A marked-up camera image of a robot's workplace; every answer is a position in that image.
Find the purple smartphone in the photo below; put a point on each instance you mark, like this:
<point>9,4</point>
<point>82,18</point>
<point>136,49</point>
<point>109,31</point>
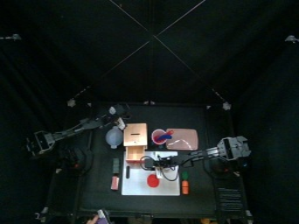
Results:
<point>103,217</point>

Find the pale grey bowl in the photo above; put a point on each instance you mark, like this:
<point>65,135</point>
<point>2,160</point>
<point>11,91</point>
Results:
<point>114,137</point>

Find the clear plastic container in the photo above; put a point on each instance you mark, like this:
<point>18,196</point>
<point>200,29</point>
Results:
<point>184,137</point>

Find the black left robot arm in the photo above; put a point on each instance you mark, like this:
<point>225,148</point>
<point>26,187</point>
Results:
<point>74,128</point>

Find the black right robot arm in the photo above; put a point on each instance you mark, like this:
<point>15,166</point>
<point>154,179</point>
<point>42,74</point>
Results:
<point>206,152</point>

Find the orange toy carrot green top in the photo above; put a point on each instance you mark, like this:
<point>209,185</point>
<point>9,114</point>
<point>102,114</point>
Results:
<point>185,188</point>

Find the black textured panel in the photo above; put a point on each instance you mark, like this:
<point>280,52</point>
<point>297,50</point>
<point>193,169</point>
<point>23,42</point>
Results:
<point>230,199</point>

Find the red rectangular block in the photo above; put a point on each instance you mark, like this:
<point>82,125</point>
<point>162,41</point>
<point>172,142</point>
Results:
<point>115,183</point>

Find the black marker pen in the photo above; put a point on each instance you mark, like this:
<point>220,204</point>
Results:
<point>128,172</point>

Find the silver frame corner bracket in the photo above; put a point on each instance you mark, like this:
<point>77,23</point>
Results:
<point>292,38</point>
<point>226,106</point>
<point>148,102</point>
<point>15,37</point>
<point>45,210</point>
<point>71,103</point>

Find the wooden drawer cabinet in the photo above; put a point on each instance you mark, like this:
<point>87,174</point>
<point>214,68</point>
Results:
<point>136,129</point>

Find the blue plastic spatula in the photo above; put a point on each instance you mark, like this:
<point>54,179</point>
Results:
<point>164,137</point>

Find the person's bare hand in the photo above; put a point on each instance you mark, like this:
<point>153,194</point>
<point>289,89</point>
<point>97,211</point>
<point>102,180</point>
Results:
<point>94,220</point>

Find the flat red dough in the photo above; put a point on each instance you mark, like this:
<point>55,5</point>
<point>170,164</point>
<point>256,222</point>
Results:
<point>153,180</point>

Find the red plastic spatula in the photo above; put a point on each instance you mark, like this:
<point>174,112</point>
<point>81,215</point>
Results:
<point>170,132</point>

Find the white cutting board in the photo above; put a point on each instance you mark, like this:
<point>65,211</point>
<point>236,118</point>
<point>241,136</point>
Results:
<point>137,186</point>

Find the red plastic cup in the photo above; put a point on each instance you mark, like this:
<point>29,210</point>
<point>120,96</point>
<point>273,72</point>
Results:
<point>156,140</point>

